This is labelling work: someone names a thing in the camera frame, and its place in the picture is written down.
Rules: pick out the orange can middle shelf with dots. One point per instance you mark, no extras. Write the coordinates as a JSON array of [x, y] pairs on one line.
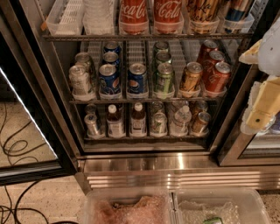
[[191, 77]]

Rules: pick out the stainless steel fridge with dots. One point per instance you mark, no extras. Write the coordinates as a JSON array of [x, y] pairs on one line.
[[223, 159]]

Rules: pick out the rear green can bottom shelf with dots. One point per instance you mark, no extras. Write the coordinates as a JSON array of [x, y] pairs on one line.
[[157, 107]]

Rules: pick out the clear plastic bin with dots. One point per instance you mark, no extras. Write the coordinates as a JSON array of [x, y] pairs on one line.
[[138, 205], [234, 205]]

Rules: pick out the gold can top shelf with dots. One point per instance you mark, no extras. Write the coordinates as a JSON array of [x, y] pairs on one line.
[[202, 13]]

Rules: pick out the single right Pepsi can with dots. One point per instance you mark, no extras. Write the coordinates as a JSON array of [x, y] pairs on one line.
[[137, 79]]

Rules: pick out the empty clear tray top shelf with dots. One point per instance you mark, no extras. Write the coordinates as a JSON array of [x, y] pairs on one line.
[[65, 18]]

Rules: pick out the left Coca-Cola bottle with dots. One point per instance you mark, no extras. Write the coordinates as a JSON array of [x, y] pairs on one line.
[[133, 16]]

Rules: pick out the front slim silver can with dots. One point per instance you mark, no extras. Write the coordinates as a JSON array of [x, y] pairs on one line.
[[93, 126]]

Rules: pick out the green can in bin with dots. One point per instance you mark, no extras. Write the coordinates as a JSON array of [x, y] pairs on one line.
[[214, 220]]

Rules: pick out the white ribbed container top shelf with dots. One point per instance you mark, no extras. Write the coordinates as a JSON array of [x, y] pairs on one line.
[[98, 17]]

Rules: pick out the right tea bottle white cap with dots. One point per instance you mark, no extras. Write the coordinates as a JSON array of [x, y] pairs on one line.
[[138, 121]]

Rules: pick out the front green can middle shelf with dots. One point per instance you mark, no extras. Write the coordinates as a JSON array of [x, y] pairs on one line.
[[163, 81]]

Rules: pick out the rear water bottle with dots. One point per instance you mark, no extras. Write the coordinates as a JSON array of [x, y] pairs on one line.
[[176, 105]]

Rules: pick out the middle red Coke can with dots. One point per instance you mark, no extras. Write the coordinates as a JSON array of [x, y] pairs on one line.
[[208, 63]]

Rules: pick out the blue can top shelf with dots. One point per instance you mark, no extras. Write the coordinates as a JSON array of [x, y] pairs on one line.
[[237, 11]]

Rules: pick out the rear white can middle shelf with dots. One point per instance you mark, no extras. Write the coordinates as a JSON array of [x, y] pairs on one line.
[[83, 58]]

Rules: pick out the tea bottle white cap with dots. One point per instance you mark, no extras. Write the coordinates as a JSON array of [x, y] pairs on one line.
[[138, 121], [115, 122]]

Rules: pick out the coca-cola bottle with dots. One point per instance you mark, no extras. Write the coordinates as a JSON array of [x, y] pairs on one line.
[[133, 16], [166, 14]]

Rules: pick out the right clear plastic bin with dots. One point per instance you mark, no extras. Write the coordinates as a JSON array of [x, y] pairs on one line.
[[234, 205]]

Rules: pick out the left clear plastic bin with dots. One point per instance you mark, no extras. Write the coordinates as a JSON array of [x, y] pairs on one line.
[[138, 205]]

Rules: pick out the right Coca-Cola bottle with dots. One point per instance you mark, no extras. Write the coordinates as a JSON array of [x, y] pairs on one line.
[[166, 14]]

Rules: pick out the orange can shelf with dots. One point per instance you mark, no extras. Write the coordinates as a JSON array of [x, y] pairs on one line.
[[198, 106], [191, 77], [201, 122]]

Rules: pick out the front green can bottom shelf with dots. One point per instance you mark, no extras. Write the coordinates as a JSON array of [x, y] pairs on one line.
[[159, 124]]

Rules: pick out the water bottle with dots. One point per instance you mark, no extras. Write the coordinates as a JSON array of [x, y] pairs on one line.
[[176, 105], [180, 122]]

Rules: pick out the front red Coke can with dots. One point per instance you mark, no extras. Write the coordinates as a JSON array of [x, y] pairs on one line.
[[219, 77]]

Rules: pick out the front white can middle shelf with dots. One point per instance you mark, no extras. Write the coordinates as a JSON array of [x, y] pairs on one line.
[[80, 80]]

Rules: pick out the rear slim silver can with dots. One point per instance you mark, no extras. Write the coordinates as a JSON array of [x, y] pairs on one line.
[[91, 109]]

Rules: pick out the front left Pepsi can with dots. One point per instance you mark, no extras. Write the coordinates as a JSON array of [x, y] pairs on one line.
[[109, 80]]

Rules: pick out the green can shelf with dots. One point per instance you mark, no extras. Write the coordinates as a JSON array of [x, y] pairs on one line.
[[159, 124], [163, 57], [157, 107], [163, 81], [161, 46]]

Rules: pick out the middle left Pepsi can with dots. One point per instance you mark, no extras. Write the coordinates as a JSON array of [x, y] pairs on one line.
[[111, 58]]

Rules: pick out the white can shelf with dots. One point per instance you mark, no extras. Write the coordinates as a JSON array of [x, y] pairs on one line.
[[80, 80], [83, 58]]

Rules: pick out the rear green can middle shelf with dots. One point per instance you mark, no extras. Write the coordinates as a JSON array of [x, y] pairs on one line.
[[161, 46]]

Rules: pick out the front water bottle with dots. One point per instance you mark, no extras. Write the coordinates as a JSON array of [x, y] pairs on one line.
[[180, 122]]

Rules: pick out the rear left Pepsi can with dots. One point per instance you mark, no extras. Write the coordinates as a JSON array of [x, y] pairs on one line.
[[112, 46]]

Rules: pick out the left tea bottle white cap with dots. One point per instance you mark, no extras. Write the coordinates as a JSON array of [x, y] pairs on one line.
[[115, 122]]

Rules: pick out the slim silver can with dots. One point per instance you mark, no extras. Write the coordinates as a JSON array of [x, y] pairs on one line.
[[91, 109], [93, 126]]

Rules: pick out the rear red Coke can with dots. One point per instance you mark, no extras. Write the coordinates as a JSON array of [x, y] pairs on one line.
[[206, 47]]

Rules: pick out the red coke can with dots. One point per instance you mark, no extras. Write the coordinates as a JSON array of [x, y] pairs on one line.
[[206, 47], [208, 63], [219, 77]]

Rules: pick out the open fridge glass door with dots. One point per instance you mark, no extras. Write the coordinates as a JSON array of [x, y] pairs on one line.
[[33, 146]]

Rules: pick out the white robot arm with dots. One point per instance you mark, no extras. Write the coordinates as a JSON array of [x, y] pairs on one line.
[[269, 51]]

